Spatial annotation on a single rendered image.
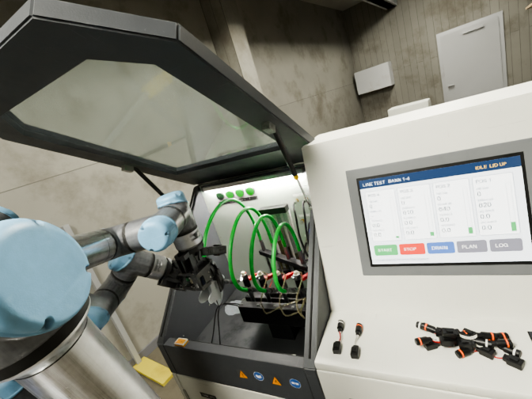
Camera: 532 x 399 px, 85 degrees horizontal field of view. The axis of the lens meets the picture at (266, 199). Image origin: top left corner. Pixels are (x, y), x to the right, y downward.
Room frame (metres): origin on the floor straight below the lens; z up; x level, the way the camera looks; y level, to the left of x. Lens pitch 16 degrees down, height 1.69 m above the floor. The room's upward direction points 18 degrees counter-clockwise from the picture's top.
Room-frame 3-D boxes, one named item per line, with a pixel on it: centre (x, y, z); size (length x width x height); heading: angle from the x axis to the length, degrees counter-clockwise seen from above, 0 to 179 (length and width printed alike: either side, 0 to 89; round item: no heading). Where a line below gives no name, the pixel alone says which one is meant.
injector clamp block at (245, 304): (1.03, 0.08, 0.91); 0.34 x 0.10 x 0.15; 59
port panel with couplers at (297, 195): (1.19, -0.16, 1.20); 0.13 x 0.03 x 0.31; 59
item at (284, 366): (0.88, 0.30, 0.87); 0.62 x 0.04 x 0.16; 59
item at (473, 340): (0.59, -0.38, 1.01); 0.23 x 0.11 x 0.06; 59
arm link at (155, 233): (0.66, 0.27, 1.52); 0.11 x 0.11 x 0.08; 83
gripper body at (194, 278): (0.75, 0.24, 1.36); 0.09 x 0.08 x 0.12; 149
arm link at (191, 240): (0.76, 0.24, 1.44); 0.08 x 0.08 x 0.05
